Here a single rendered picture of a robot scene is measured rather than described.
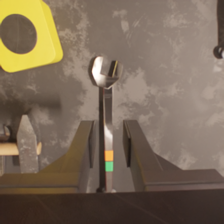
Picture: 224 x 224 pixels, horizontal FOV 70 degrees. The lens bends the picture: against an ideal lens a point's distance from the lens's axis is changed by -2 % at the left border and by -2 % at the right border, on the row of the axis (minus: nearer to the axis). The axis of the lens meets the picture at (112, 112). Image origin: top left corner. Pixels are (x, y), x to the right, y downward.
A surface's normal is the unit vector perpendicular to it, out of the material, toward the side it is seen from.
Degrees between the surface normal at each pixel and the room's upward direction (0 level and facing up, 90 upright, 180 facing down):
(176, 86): 0
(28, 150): 10
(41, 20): 0
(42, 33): 0
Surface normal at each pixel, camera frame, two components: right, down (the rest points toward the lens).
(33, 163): 0.19, 0.33
